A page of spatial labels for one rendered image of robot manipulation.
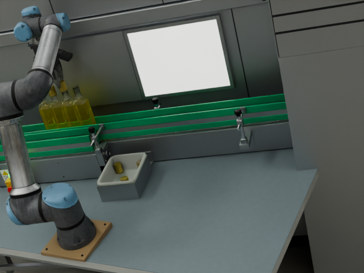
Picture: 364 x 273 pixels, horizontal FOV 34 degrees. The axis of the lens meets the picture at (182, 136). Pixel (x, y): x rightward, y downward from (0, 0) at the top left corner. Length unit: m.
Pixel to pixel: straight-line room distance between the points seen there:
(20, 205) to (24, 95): 0.41
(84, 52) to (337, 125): 1.16
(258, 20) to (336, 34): 0.49
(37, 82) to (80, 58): 0.60
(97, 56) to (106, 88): 0.16
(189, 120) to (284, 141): 0.41
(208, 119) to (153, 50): 0.39
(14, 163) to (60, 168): 0.53
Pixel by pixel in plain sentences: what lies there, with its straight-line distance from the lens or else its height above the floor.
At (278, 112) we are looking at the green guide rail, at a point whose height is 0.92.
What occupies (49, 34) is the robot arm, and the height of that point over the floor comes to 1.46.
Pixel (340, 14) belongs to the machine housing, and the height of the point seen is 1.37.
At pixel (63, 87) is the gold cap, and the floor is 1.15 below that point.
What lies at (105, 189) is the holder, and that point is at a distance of 2.49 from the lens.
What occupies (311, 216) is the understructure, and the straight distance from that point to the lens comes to 2.55.
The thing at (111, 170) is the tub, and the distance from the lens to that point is 2.62.
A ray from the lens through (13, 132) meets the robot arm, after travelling 2.23.
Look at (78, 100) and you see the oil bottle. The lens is 2.68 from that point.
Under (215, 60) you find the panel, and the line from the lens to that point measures 2.59.
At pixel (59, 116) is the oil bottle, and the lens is 2.75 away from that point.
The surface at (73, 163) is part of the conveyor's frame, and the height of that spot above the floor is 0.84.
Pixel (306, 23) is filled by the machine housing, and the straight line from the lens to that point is 2.13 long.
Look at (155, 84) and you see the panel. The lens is 2.70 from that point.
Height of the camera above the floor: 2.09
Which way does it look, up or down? 28 degrees down
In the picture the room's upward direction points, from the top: 15 degrees counter-clockwise
